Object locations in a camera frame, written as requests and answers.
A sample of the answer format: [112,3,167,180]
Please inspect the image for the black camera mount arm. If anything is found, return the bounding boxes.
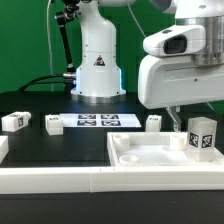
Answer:
[55,0,80,77]

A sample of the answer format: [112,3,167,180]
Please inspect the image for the white U-shaped obstacle fence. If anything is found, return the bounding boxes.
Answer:
[0,134,224,195]

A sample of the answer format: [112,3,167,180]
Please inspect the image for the black cables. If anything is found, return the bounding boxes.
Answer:
[18,73,78,93]

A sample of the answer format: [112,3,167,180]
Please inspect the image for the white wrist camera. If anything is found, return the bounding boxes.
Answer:
[143,25,206,57]

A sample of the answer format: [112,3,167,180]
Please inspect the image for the white hanging cable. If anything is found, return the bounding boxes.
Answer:
[46,0,56,93]

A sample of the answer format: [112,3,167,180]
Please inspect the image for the white square table top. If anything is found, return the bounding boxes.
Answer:
[107,132,224,166]

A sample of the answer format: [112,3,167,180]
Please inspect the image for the sheet with fiducial markers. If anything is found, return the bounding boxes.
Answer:
[60,113,141,128]

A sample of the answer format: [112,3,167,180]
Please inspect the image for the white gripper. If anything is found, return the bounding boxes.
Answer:
[138,55,224,131]

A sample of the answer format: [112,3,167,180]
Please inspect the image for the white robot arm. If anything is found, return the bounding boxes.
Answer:
[72,0,224,131]

